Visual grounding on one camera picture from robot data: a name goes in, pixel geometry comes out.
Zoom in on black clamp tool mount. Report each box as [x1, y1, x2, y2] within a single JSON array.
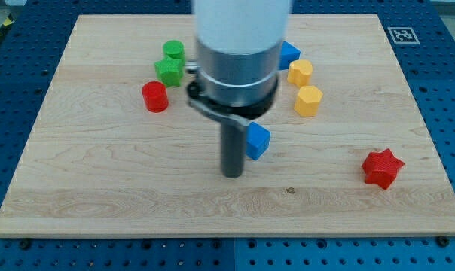
[[185, 62, 279, 128]]

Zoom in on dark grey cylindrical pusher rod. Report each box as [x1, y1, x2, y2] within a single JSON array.
[[221, 124, 247, 178]]

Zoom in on blue cube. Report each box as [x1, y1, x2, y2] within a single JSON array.
[[246, 122, 271, 160]]

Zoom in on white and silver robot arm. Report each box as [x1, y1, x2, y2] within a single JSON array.
[[185, 0, 293, 178]]

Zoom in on blue block behind arm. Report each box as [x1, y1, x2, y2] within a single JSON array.
[[279, 41, 301, 70]]

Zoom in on yellow hexagon block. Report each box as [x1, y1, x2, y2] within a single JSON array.
[[294, 86, 323, 117]]

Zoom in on green star block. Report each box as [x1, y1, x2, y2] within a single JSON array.
[[154, 56, 183, 87]]

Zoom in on red cylinder block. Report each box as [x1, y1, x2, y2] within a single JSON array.
[[142, 81, 169, 113]]

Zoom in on green cylinder block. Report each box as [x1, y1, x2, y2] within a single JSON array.
[[162, 40, 185, 65]]

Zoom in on yellow heart block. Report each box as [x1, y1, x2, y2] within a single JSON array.
[[287, 59, 313, 87]]

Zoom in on wooden board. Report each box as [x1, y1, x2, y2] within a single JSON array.
[[0, 14, 455, 239]]

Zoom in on red star block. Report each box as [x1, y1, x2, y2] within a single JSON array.
[[362, 148, 405, 190]]

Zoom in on white fiducial marker tag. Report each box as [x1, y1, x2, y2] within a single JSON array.
[[388, 26, 420, 44]]

